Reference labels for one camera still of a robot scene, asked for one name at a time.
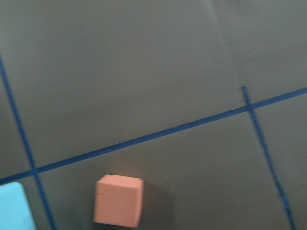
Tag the orange block left side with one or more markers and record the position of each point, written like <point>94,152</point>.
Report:
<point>118,200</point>

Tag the blue plastic bin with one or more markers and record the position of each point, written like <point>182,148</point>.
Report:
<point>15,212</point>

